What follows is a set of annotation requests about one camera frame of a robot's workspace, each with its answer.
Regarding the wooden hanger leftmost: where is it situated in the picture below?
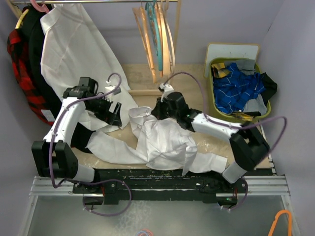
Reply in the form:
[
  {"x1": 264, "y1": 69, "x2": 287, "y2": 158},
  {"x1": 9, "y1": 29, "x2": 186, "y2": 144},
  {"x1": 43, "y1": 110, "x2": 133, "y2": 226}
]
[{"x1": 132, "y1": 6, "x2": 157, "y2": 84}]

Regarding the teal hanger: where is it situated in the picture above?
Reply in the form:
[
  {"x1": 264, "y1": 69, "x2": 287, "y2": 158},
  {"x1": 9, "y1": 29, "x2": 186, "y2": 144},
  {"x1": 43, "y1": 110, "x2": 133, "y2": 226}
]
[{"x1": 145, "y1": 0, "x2": 163, "y2": 72}]

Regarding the black cloth in basket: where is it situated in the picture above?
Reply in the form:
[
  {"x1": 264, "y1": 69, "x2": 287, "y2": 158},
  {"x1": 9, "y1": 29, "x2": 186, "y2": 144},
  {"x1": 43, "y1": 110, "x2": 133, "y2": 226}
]
[{"x1": 254, "y1": 73, "x2": 278, "y2": 106}]

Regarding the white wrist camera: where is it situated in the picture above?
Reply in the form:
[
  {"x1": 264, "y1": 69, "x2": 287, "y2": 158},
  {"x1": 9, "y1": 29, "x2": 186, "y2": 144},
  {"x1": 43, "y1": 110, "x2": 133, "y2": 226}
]
[
  {"x1": 104, "y1": 82, "x2": 121, "y2": 101},
  {"x1": 158, "y1": 83, "x2": 174, "y2": 102}
]

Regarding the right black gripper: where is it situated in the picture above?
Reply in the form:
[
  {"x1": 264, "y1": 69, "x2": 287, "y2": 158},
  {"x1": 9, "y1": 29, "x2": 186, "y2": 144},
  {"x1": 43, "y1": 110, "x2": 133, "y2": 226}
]
[{"x1": 152, "y1": 97, "x2": 180, "y2": 121}]

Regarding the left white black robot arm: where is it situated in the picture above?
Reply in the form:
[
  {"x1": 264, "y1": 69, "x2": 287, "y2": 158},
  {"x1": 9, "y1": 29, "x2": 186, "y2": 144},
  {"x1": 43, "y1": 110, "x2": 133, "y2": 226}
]
[{"x1": 31, "y1": 77, "x2": 122, "y2": 193}]

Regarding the hanging black shirt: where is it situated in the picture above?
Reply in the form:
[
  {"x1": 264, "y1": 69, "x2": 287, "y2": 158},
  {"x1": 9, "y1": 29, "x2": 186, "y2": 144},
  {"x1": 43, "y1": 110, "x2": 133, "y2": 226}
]
[{"x1": 21, "y1": 6, "x2": 93, "y2": 153}]

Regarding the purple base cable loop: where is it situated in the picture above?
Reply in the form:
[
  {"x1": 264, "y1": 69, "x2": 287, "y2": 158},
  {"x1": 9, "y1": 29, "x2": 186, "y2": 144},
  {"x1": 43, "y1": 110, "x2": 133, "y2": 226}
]
[{"x1": 82, "y1": 178, "x2": 133, "y2": 217}]

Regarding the yellow hanger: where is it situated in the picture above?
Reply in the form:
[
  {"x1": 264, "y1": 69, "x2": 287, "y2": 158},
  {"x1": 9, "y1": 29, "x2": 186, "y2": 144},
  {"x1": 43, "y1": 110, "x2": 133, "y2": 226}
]
[{"x1": 15, "y1": 8, "x2": 29, "y2": 29}]

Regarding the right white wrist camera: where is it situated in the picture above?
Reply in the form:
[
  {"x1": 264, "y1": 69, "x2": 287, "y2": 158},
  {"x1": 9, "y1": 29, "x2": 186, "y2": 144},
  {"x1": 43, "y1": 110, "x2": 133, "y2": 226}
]
[{"x1": 158, "y1": 83, "x2": 174, "y2": 102}]

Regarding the hanging white shirt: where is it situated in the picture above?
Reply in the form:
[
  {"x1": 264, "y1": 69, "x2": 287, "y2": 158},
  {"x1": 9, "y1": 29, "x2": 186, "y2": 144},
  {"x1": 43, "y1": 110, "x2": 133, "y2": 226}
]
[{"x1": 40, "y1": 4, "x2": 137, "y2": 128}]

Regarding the wooden hanger rightmost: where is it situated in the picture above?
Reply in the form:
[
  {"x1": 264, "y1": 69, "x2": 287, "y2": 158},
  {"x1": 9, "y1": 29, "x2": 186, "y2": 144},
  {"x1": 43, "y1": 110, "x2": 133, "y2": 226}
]
[{"x1": 163, "y1": 0, "x2": 175, "y2": 75}]

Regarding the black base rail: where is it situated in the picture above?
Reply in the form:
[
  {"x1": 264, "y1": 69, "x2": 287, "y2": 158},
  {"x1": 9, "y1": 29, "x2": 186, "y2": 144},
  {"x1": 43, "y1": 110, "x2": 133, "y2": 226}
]
[{"x1": 73, "y1": 169, "x2": 248, "y2": 205}]

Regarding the red black plaid shirt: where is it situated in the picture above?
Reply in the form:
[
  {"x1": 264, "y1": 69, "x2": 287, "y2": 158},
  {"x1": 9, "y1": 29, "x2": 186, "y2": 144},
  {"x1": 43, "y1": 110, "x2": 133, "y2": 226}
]
[{"x1": 7, "y1": 29, "x2": 55, "y2": 125}]

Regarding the yellow black cloth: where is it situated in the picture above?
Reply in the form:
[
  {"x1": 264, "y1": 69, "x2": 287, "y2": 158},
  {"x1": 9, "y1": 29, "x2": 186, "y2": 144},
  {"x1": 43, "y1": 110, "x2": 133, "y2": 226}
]
[{"x1": 211, "y1": 62, "x2": 231, "y2": 78}]

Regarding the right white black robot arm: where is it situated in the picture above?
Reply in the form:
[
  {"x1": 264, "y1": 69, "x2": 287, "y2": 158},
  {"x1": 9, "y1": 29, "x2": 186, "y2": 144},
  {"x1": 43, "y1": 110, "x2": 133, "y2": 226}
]
[{"x1": 151, "y1": 92, "x2": 270, "y2": 192}]

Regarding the white shirt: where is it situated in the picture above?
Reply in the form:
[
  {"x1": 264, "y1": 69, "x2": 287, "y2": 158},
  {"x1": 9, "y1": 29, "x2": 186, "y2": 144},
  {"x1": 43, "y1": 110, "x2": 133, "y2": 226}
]
[
  {"x1": 40, "y1": 4, "x2": 137, "y2": 128},
  {"x1": 87, "y1": 107, "x2": 227, "y2": 175}
]

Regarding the pink hanger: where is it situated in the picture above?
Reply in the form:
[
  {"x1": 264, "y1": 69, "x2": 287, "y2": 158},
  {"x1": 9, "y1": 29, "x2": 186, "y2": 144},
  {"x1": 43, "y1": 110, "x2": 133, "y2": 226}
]
[{"x1": 30, "y1": 0, "x2": 53, "y2": 13}]

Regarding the wooden hanger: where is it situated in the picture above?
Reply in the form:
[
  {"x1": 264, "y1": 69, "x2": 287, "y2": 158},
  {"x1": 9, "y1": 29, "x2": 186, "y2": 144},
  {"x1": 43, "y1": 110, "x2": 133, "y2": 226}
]
[
  {"x1": 163, "y1": 0, "x2": 175, "y2": 75},
  {"x1": 156, "y1": 0, "x2": 171, "y2": 77},
  {"x1": 132, "y1": 6, "x2": 157, "y2": 84}
]

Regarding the grey cloth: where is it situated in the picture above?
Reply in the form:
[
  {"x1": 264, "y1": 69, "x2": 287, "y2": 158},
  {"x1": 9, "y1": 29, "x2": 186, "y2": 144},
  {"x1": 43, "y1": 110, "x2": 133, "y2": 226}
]
[{"x1": 236, "y1": 59, "x2": 255, "y2": 71}]

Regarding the wooden clothes rack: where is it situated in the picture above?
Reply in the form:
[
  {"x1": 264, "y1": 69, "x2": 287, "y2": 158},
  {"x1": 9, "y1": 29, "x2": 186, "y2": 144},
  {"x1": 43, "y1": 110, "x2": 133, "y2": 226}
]
[{"x1": 6, "y1": 0, "x2": 182, "y2": 96}]

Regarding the wooden hanger middle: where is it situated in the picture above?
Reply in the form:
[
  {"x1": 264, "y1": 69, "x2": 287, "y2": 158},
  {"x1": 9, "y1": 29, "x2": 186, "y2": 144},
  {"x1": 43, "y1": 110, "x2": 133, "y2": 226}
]
[{"x1": 156, "y1": 0, "x2": 171, "y2": 77}]

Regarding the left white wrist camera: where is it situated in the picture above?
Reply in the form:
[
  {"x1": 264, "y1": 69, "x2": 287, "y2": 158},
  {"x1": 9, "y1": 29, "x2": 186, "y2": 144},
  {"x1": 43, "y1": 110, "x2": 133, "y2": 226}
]
[{"x1": 104, "y1": 82, "x2": 121, "y2": 101}]

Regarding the olive green laundry basket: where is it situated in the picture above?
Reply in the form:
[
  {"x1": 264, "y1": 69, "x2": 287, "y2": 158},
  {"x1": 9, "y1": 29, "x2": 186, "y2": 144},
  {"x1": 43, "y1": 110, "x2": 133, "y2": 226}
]
[{"x1": 204, "y1": 58, "x2": 271, "y2": 123}]

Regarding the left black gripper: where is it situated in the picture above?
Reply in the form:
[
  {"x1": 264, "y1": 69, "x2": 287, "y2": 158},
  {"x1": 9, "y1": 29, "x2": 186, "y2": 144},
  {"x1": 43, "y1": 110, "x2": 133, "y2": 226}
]
[{"x1": 87, "y1": 95, "x2": 122, "y2": 127}]

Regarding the blue shirt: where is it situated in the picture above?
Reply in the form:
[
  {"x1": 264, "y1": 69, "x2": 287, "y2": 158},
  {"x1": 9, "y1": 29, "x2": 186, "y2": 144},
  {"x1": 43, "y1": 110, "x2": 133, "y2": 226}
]
[{"x1": 213, "y1": 62, "x2": 258, "y2": 115}]

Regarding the orange hanger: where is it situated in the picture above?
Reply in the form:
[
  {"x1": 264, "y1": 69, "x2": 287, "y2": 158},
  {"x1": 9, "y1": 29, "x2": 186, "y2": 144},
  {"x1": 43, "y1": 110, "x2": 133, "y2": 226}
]
[{"x1": 267, "y1": 210, "x2": 293, "y2": 236}]

